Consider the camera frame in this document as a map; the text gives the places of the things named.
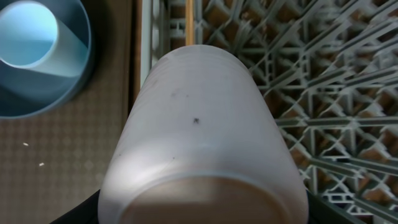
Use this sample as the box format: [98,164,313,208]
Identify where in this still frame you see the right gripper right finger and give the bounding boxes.
[307,191,365,224]

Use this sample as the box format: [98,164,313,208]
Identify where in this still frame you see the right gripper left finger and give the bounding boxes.
[50,190,100,224]

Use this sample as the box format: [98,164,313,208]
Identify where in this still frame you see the pink cup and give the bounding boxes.
[98,45,308,223]

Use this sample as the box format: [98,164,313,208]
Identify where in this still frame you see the wooden chopstick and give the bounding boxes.
[185,0,195,45]

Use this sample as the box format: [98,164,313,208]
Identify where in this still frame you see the grey dishwasher rack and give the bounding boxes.
[140,0,397,223]

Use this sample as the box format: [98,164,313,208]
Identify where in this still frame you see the brown serving tray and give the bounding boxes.
[1,1,142,223]

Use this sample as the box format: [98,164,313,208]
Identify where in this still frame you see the dark blue plate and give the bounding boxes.
[1,0,94,119]

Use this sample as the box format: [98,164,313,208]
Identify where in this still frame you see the light blue cup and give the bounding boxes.
[1,1,88,78]

